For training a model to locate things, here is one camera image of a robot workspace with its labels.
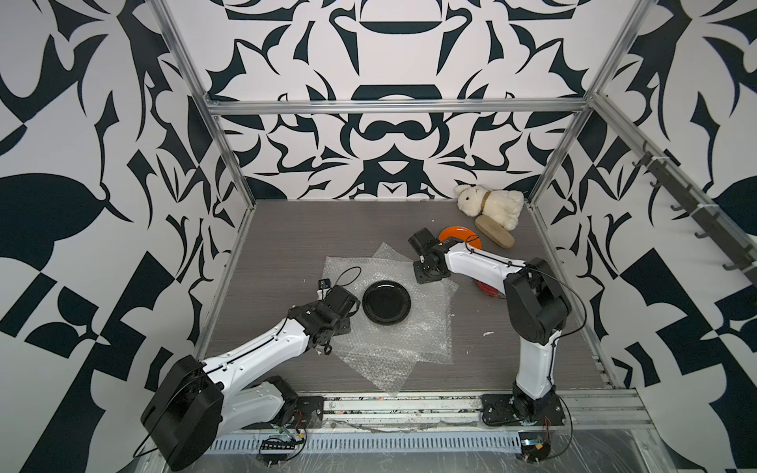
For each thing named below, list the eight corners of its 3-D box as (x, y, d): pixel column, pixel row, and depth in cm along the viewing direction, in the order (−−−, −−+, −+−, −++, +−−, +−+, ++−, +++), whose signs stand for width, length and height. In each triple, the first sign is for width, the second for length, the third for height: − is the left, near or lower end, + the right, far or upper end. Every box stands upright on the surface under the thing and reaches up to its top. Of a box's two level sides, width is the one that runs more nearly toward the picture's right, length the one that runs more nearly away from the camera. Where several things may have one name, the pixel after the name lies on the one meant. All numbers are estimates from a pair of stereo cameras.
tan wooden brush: (505, 251, 107) (508, 247, 105) (470, 224, 115) (472, 219, 113) (514, 244, 109) (517, 239, 107) (480, 217, 117) (482, 212, 115)
